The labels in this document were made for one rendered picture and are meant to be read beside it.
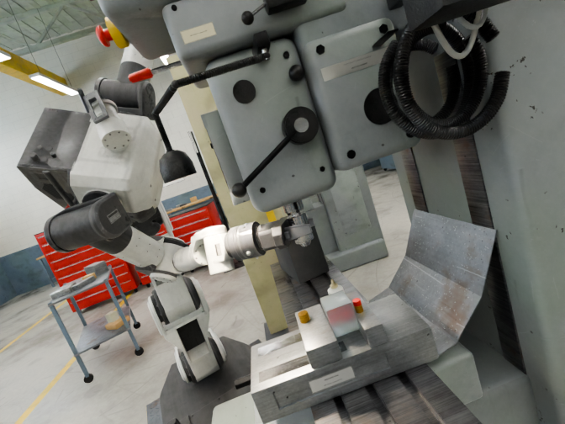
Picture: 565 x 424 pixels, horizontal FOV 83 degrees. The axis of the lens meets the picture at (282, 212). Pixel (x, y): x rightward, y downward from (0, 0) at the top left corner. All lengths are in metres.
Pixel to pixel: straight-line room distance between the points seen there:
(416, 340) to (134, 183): 0.74
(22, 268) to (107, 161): 11.09
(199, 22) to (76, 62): 10.39
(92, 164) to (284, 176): 0.51
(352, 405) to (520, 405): 0.47
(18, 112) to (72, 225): 10.67
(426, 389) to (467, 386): 0.24
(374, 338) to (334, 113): 0.43
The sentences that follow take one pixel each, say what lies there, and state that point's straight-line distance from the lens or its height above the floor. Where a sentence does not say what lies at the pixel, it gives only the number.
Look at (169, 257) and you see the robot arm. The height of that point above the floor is 1.23.
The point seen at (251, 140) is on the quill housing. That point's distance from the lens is 0.65.
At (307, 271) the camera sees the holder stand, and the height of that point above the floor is 1.00.
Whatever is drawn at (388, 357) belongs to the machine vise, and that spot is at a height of 1.01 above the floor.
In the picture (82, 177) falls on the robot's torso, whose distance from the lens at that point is 0.93.
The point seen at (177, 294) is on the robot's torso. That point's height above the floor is 1.05.
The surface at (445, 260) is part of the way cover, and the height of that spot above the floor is 1.03.
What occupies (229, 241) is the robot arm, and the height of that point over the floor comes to 1.26.
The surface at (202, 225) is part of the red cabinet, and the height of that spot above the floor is 0.72.
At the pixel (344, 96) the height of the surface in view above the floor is 1.48.
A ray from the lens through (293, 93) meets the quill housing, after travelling 0.67.
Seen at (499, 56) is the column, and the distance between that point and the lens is 0.70.
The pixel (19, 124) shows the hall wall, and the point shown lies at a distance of 11.47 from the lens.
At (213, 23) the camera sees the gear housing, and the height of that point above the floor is 1.67.
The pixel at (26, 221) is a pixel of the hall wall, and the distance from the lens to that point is 11.59.
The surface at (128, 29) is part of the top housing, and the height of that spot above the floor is 1.73.
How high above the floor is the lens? 1.42
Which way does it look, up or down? 10 degrees down
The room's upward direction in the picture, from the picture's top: 19 degrees counter-clockwise
